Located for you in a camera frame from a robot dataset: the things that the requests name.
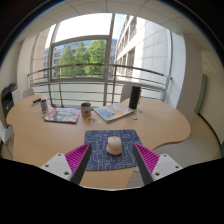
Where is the white chair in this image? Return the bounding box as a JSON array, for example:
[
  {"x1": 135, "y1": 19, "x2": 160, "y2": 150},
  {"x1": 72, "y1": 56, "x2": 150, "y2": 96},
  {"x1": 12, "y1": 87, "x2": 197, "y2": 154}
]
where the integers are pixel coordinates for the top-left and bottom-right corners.
[
  {"x1": 119, "y1": 83, "x2": 134, "y2": 104},
  {"x1": 0, "y1": 120, "x2": 14, "y2": 144},
  {"x1": 21, "y1": 87, "x2": 35, "y2": 100}
]

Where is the small printed can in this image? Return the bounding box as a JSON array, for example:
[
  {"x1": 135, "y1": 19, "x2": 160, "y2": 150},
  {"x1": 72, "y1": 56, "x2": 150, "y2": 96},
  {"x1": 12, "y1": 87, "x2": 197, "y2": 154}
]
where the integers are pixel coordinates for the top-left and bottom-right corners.
[{"x1": 39, "y1": 98, "x2": 49, "y2": 115}]

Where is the red and dark magazine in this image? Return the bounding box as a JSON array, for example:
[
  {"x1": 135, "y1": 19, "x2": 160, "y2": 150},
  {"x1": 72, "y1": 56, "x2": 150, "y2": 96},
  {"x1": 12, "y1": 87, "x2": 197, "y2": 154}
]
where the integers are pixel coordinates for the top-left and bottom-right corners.
[{"x1": 43, "y1": 106, "x2": 82, "y2": 125}]

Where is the light blue magazine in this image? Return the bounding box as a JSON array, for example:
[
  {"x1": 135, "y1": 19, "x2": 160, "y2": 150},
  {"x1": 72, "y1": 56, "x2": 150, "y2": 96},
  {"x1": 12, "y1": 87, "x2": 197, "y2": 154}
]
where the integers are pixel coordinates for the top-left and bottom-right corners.
[{"x1": 93, "y1": 102, "x2": 135, "y2": 123}]

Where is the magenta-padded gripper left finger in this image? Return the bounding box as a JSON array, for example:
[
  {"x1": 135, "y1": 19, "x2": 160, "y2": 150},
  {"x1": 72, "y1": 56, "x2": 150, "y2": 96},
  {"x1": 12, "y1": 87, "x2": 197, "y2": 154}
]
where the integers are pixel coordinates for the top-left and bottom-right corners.
[{"x1": 40, "y1": 142, "x2": 93, "y2": 186}]

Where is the black printer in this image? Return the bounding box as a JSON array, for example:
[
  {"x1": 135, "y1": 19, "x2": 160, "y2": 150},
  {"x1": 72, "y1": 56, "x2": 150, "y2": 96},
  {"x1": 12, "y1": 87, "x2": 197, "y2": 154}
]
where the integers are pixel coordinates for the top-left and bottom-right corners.
[{"x1": 0, "y1": 82, "x2": 19, "y2": 118}]

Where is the black cylinder speaker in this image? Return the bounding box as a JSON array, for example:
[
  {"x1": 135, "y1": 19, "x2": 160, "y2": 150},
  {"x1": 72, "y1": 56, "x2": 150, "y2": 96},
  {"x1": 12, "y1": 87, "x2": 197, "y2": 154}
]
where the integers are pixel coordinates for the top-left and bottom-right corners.
[{"x1": 128, "y1": 85, "x2": 142, "y2": 110}]

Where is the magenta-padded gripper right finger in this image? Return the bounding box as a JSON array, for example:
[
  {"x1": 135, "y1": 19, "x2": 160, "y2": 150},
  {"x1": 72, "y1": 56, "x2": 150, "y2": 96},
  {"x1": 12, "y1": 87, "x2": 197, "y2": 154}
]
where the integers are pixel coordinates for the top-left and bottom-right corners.
[{"x1": 133, "y1": 142, "x2": 184, "y2": 186}]

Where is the small potted plant can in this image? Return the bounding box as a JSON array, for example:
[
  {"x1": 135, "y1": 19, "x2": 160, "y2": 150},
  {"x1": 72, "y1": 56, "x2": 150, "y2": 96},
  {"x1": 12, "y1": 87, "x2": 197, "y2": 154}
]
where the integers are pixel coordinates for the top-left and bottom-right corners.
[{"x1": 80, "y1": 101, "x2": 92, "y2": 117}]

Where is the metal balcony railing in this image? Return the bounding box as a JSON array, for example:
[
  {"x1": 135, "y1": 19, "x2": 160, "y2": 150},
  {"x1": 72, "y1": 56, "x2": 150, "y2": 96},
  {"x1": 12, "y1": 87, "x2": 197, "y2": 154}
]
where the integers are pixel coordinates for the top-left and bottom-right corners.
[{"x1": 27, "y1": 63, "x2": 173, "y2": 108}]

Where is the navy patterned mouse pad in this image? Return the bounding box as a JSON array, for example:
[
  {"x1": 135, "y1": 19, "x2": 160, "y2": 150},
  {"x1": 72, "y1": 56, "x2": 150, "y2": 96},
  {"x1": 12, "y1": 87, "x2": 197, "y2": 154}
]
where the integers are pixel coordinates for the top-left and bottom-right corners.
[{"x1": 83, "y1": 128, "x2": 143, "y2": 172}]

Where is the white computer mouse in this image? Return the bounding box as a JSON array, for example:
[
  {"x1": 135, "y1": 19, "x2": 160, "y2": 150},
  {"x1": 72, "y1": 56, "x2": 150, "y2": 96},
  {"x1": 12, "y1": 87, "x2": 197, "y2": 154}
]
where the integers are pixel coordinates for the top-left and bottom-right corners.
[{"x1": 105, "y1": 135, "x2": 123, "y2": 156}]

